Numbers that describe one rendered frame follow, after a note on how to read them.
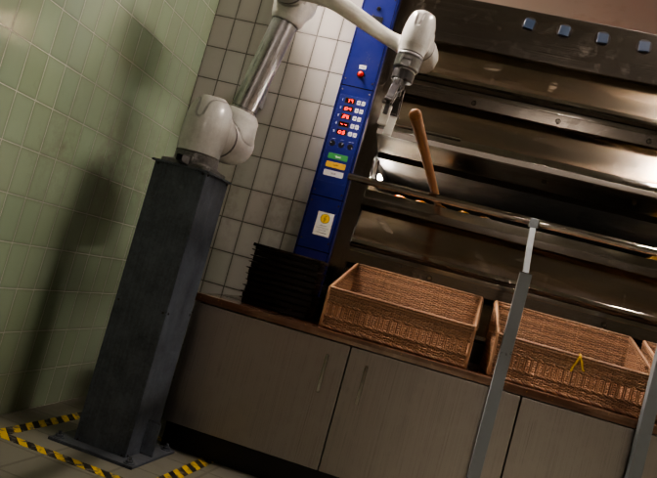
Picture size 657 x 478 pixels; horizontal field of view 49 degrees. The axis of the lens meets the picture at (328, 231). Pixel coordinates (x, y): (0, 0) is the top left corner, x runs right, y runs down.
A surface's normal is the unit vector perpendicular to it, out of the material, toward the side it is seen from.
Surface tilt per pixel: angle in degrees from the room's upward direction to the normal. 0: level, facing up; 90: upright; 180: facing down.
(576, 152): 70
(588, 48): 90
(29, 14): 90
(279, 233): 90
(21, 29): 90
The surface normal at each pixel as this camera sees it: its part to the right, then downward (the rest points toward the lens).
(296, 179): -0.17, -0.11
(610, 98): -0.07, -0.43
